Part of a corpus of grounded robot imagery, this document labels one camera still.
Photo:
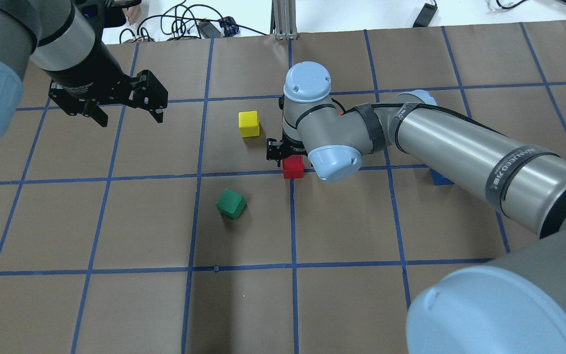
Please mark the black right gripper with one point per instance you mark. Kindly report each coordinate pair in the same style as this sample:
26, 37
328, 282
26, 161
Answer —
293, 146

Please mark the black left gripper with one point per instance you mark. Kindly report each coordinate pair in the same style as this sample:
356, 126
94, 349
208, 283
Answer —
88, 69

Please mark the red wooden block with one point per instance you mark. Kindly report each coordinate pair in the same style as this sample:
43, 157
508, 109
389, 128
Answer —
293, 167

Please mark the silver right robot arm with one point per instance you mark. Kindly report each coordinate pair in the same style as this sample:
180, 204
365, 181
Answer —
515, 304

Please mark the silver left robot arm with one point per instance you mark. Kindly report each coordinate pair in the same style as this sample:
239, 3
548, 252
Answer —
64, 39

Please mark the yellow wooden block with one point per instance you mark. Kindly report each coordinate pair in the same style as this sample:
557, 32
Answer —
249, 124

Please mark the green wooden block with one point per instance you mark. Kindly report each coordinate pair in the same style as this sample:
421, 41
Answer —
231, 204

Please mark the blue wooden block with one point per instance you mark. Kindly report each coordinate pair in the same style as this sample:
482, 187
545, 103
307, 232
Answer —
439, 179

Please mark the black power adapter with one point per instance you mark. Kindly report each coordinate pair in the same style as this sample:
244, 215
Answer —
425, 16

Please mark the aluminium frame post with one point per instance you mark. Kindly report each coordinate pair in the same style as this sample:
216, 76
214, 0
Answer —
283, 19

